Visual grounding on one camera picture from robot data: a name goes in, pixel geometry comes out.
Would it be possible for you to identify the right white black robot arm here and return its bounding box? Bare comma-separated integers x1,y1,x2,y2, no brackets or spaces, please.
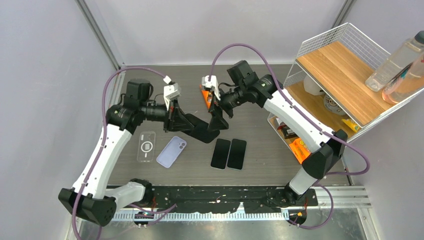
201,60,348,205

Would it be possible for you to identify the yellow snack packet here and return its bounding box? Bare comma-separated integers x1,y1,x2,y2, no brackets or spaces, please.
341,118,361,133

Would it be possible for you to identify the orange packet under shelf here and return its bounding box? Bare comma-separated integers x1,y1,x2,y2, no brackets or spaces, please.
289,138,311,164

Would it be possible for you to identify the orange razor box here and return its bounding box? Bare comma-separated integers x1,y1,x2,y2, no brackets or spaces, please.
199,85,214,110

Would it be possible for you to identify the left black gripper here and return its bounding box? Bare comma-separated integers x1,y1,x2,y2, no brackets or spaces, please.
141,97,195,133

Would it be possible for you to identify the dark snack bar packet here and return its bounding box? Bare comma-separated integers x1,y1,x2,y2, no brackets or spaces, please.
278,125,297,139

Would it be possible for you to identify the lilac phone case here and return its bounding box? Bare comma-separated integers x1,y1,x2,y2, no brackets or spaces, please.
156,136,187,169

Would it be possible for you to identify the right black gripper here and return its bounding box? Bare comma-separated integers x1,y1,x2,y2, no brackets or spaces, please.
208,84,248,132

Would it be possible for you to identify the white round container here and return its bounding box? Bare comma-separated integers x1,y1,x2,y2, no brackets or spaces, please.
303,75,326,96

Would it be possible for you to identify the clear phone case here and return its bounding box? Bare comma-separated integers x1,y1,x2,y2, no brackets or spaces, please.
137,131,156,163

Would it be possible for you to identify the clear water bottle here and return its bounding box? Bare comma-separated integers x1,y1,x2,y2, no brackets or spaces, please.
365,30,424,92

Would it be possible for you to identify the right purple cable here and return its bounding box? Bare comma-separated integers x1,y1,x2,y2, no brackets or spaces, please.
209,43,371,230

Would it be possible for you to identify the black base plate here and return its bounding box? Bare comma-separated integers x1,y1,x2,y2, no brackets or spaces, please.
135,186,318,214

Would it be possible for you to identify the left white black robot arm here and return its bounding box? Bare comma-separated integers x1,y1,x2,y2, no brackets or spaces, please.
58,79,195,227

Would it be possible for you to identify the white wire wooden shelf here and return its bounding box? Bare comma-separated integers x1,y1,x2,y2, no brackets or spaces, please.
280,23,423,143

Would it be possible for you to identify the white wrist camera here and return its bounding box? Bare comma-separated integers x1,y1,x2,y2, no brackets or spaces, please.
200,75,221,101
163,75,181,111

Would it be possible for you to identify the pink tinted bottle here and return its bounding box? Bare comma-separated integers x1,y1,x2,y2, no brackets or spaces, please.
382,53,424,104

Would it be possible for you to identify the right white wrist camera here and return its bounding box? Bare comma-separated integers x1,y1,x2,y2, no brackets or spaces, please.
200,75,221,101

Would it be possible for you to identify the bare black phone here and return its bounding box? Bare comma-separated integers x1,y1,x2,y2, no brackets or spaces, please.
183,113,220,144

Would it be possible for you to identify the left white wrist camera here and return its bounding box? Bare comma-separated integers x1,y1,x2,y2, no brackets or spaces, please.
163,75,181,111

